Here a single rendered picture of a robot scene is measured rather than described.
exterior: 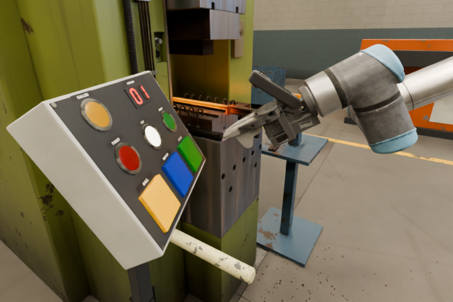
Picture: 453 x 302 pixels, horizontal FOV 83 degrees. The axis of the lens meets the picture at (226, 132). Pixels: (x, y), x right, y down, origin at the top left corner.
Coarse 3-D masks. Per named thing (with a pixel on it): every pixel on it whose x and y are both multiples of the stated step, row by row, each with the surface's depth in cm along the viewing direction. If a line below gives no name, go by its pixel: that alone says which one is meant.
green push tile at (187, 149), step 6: (186, 138) 64; (180, 144) 60; (186, 144) 62; (192, 144) 65; (180, 150) 59; (186, 150) 61; (192, 150) 64; (186, 156) 60; (192, 156) 62; (198, 156) 65; (192, 162) 61; (198, 162) 64; (192, 168) 60
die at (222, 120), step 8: (184, 104) 116; (192, 104) 113; (224, 104) 115; (176, 112) 108; (192, 112) 107; (200, 112) 105; (208, 112) 105; (216, 112) 105; (224, 112) 105; (184, 120) 105; (192, 120) 102; (200, 120) 100; (208, 120) 98; (216, 120) 100; (224, 120) 105; (232, 120) 110; (208, 128) 99; (216, 128) 101; (224, 128) 106
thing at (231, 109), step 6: (192, 102) 114; (198, 102) 112; (204, 102) 112; (210, 102) 112; (222, 108) 106; (228, 108) 104; (234, 108) 103; (240, 108) 102; (246, 108) 102; (228, 114) 105; (234, 114) 104; (240, 114) 103; (246, 114) 102
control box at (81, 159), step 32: (64, 96) 36; (96, 96) 42; (128, 96) 50; (160, 96) 63; (32, 128) 34; (64, 128) 34; (96, 128) 39; (128, 128) 46; (160, 128) 56; (64, 160) 36; (96, 160) 36; (160, 160) 51; (64, 192) 38; (96, 192) 37; (128, 192) 39; (96, 224) 39; (128, 224) 38; (128, 256) 40; (160, 256) 40
